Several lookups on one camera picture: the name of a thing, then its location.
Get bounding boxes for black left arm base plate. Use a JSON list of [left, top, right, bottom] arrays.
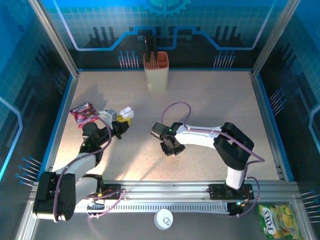
[[74, 183, 123, 201]]

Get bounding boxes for white slotted cable tray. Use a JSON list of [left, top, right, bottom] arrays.
[[37, 201, 231, 214]]

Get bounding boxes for black flat utensil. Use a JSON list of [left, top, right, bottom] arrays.
[[150, 36, 158, 62], [143, 34, 152, 69]]

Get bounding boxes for purple candy packet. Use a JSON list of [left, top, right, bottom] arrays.
[[69, 101, 100, 125]]

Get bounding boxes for white round can lid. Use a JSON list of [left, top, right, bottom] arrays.
[[153, 209, 174, 230]]

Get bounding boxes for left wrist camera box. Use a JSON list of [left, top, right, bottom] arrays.
[[97, 109, 119, 126]]

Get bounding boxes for beige utensil holder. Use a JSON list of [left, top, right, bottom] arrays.
[[143, 51, 170, 94]]

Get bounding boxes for light blue earbud charging case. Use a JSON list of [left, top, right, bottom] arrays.
[[119, 106, 136, 120]]

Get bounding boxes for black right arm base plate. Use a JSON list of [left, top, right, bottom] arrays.
[[208, 183, 255, 201]]

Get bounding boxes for aluminium frame post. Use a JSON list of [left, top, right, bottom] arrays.
[[251, 0, 301, 76], [27, 0, 80, 77]]

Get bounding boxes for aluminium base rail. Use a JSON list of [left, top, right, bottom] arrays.
[[28, 180, 305, 201]]

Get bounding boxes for green yellow snack bag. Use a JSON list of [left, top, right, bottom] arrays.
[[257, 204, 305, 240]]

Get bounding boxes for aluminium side rail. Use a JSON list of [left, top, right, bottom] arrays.
[[37, 72, 80, 181], [251, 71, 295, 181]]

